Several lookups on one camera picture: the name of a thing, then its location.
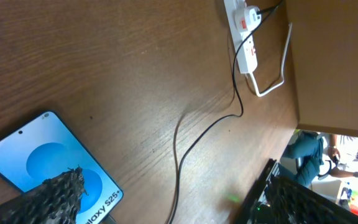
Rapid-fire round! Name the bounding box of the white USB wall charger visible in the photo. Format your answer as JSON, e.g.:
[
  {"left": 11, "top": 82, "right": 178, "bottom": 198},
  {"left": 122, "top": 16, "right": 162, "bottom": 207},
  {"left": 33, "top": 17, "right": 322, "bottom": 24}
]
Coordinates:
[{"left": 234, "top": 6, "right": 262, "bottom": 33}]

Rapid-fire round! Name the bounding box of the person in teal clothes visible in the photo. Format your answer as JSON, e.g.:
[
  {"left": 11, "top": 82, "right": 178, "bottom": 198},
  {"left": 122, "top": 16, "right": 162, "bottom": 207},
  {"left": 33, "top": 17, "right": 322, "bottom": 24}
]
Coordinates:
[{"left": 279, "top": 131, "right": 341, "bottom": 187}]

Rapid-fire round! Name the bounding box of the white power strip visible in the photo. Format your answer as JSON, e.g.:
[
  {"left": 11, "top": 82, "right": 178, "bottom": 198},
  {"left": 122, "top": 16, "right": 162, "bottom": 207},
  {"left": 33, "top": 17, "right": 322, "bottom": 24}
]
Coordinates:
[{"left": 224, "top": 0, "right": 257, "bottom": 74}]

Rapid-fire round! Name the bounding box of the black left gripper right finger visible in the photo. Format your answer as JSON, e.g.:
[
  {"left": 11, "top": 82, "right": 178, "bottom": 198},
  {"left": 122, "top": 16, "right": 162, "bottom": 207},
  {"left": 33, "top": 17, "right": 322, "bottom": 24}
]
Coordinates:
[{"left": 265, "top": 176, "right": 358, "bottom": 224}]

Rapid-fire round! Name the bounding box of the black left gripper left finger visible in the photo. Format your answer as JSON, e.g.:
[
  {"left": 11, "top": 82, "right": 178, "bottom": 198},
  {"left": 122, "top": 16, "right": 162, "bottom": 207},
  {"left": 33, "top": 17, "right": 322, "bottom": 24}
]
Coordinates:
[{"left": 0, "top": 167, "right": 86, "bottom": 224}]

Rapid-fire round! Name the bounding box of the blue Galaxy smartphone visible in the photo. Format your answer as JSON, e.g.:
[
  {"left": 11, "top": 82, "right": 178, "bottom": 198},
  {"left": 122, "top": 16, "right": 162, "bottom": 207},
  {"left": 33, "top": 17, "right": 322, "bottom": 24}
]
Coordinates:
[{"left": 0, "top": 111, "right": 124, "bottom": 223}]

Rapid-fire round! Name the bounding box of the black USB charging cable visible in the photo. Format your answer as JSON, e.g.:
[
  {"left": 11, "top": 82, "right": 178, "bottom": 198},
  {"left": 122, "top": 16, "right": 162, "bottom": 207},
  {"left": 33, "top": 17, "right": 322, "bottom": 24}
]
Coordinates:
[{"left": 165, "top": 0, "right": 284, "bottom": 224}]

